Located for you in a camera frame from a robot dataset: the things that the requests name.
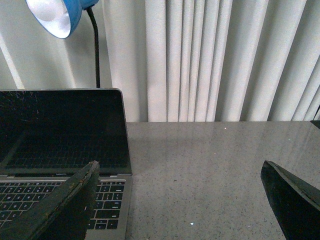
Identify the blue desk lamp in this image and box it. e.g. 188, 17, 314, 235
26, 0, 101, 88

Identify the silver laptop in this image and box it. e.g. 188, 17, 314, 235
0, 88, 133, 240

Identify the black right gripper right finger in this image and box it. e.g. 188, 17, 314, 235
260, 161, 320, 240

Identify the white curtain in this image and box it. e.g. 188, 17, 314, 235
0, 0, 320, 122

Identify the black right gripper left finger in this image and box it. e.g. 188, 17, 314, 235
0, 161, 100, 240

